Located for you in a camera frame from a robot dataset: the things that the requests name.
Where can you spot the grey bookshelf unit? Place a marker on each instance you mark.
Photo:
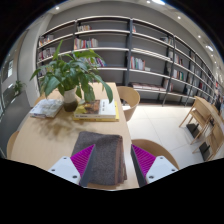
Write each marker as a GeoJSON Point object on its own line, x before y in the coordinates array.
{"type": "Point", "coordinates": [110, 25]}

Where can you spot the yellow book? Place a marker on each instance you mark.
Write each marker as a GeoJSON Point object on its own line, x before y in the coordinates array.
{"type": "Point", "coordinates": [117, 113]}

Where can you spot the green potted plant white pot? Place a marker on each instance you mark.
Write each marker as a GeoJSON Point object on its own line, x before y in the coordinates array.
{"type": "Point", "coordinates": [70, 76]}

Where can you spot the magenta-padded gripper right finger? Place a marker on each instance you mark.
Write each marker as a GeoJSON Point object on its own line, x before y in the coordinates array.
{"type": "Point", "coordinates": [158, 167]}

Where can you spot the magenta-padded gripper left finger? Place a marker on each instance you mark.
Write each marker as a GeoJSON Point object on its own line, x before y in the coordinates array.
{"type": "Point", "coordinates": [65, 168]}

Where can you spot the white book stack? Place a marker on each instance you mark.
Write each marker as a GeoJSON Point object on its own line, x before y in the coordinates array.
{"type": "Point", "coordinates": [46, 108]}

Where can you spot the zigzag striped grey-backed towel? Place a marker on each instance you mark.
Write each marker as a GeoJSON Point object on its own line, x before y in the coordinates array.
{"type": "Point", "coordinates": [106, 156]}

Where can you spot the light wooden chair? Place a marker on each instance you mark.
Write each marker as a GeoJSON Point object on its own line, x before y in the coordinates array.
{"type": "Point", "coordinates": [156, 148]}
{"type": "Point", "coordinates": [12, 143]}
{"type": "Point", "coordinates": [130, 98]}

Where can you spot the ceiling lights group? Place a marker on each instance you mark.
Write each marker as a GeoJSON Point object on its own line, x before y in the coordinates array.
{"type": "Point", "coordinates": [158, 1]}

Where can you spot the small green plant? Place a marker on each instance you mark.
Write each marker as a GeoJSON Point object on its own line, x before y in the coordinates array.
{"type": "Point", "coordinates": [18, 87]}

